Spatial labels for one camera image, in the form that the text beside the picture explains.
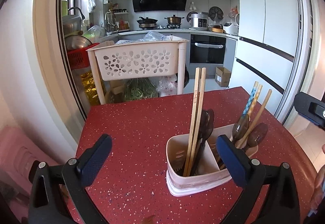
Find metal bowl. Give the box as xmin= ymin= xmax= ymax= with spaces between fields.
xmin=64 ymin=34 xmax=92 ymax=50

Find white refrigerator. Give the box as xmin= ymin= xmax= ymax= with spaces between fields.
xmin=229 ymin=0 xmax=299 ymax=115

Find black built-in oven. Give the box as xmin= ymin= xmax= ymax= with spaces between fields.
xmin=190 ymin=34 xmax=226 ymax=64

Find pink plastic stool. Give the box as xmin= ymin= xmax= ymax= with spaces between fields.
xmin=1 ymin=126 xmax=58 ymax=221

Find black garbage bag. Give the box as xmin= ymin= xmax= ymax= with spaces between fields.
xmin=183 ymin=66 xmax=190 ymax=88

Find black wok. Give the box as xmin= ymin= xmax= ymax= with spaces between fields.
xmin=137 ymin=17 xmax=158 ymax=30

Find pink utensil holder caddy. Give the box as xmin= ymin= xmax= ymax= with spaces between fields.
xmin=166 ymin=123 xmax=260 ymax=198

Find green vegetables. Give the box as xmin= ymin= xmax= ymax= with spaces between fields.
xmin=123 ymin=78 xmax=158 ymax=101

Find blue patterned wooden chopstick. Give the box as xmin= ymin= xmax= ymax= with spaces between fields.
xmin=247 ymin=84 xmax=263 ymax=116

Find white rice cooker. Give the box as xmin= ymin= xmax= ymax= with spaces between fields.
xmin=190 ymin=12 xmax=208 ymax=31

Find cardboard box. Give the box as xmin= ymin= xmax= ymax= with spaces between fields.
xmin=215 ymin=67 xmax=231 ymax=87

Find white flower pattern basket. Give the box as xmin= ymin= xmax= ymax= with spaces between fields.
xmin=87 ymin=36 xmax=189 ymax=105

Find translucent brown plastic spoon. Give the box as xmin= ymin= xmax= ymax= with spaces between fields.
xmin=242 ymin=122 xmax=268 ymax=151

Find golden cooking pot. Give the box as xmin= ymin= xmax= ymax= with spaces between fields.
xmin=165 ymin=15 xmax=184 ymax=25

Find person right hand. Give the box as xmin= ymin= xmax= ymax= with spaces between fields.
xmin=310 ymin=165 xmax=325 ymax=210

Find plain wooden chopstick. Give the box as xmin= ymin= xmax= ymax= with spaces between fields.
xmin=235 ymin=89 xmax=272 ymax=149
xmin=183 ymin=67 xmax=200 ymax=177
xmin=186 ymin=67 xmax=206 ymax=177

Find red plastic basket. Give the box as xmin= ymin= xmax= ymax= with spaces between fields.
xmin=67 ymin=43 xmax=99 ymax=70

